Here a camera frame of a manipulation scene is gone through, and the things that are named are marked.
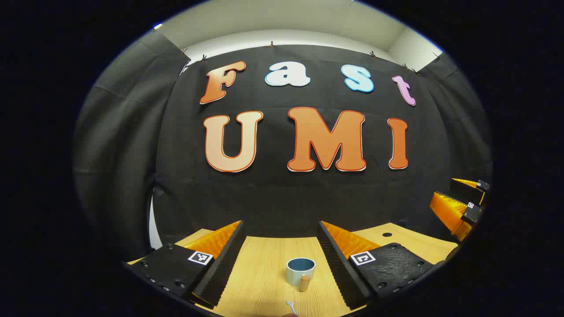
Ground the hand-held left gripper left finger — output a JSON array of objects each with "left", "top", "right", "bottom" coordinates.
[{"left": 122, "top": 220, "right": 247, "bottom": 310}]

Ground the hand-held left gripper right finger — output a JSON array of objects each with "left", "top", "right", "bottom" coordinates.
[{"left": 317, "top": 221, "right": 435, "bottom": 311}]

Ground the blue cup with wooden handle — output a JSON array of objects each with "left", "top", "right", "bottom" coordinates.
[{"left": 286, "top": 258, "right": 317, "bottom": 292}]

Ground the wooden desktop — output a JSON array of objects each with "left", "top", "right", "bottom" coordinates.
[{"left": 127, "top": 222, "right": 460, "bottom": 317}]

